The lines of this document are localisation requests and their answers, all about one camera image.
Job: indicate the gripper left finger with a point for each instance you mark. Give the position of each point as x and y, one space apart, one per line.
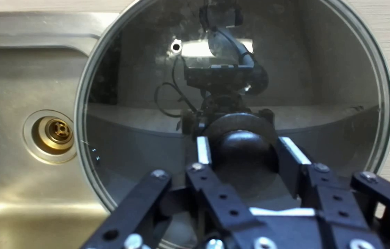
215 193

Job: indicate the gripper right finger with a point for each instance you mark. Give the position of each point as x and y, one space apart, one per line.
333 204

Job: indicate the glass pot lid black knob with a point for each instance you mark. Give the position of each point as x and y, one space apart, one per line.
139 69

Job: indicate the steel pot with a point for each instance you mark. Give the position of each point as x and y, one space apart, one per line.
336 135

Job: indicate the brass sink drain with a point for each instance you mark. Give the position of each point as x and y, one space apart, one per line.
54 135

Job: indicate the stainless steel sink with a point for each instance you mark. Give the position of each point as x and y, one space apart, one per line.
11 79

